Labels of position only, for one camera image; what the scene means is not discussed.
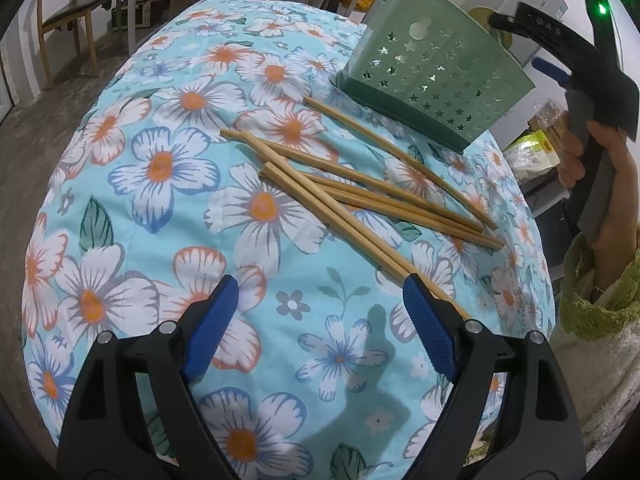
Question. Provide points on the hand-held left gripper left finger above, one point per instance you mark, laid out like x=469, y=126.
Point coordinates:
x=212, y=325

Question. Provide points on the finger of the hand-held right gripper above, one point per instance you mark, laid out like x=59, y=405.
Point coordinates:
x=550, y=71
x=555, y=35

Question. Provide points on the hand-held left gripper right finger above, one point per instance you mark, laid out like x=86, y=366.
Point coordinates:
x=430, y=325

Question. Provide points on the cream plastic soup spoon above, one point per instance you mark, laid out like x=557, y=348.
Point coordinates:
x=482, y=16

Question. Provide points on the green perforated utensil holder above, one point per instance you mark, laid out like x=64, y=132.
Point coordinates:
x=440, y=75

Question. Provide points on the pile of bamboo chopsticks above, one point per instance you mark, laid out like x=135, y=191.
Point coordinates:
x=300, y=190

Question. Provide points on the person's right forearm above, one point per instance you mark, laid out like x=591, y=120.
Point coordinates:
x=610, y=360

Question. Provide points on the person's right hand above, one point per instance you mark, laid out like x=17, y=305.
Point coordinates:
x=625, y=200

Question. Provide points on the clear plastic bag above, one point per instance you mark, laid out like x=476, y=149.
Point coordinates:
x=550, y=115

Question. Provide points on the yellow and white rice bag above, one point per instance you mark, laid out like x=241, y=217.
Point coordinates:
x=532, y=155

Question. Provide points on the blue floral quilt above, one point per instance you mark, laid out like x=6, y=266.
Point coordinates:
x=200, y=210

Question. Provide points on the small toaster oven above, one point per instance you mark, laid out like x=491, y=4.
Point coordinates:
x=132, y=15

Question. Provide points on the curved desk with white legs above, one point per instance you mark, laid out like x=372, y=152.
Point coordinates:
x=134, y=10

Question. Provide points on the wooden chair with black seat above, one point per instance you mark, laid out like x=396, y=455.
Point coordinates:
x=85, y=2

